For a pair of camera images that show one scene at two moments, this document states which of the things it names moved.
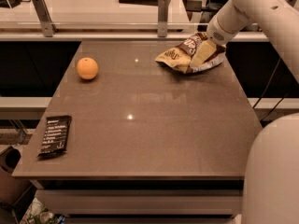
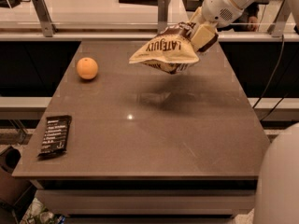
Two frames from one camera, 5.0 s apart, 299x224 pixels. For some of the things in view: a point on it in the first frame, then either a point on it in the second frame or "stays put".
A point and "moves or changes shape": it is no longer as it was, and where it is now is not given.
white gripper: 216,33 → 219,8
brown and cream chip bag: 180,57 moves or changes shape
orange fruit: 87,68 stays put
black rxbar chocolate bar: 55,135 stays put
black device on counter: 12,2 stays put
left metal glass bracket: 49,27 stays put
